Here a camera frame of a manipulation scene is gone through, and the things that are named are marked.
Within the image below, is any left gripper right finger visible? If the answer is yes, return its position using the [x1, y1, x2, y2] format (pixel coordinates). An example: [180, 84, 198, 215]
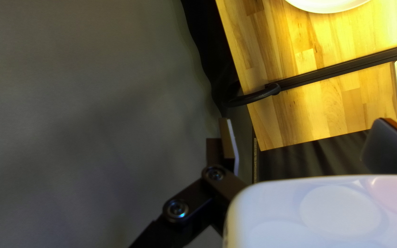
[360, 118, 397, 176]

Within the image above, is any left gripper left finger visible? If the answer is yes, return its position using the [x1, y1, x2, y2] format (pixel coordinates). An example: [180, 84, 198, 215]
[128, 118, 249, 248]

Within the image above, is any pale grey round plate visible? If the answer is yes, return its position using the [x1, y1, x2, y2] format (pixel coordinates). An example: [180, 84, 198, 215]
[283, 0, 373, 14]

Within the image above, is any black frame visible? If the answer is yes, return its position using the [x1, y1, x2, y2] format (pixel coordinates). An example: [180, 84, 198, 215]
[226, 41, 397, 108]

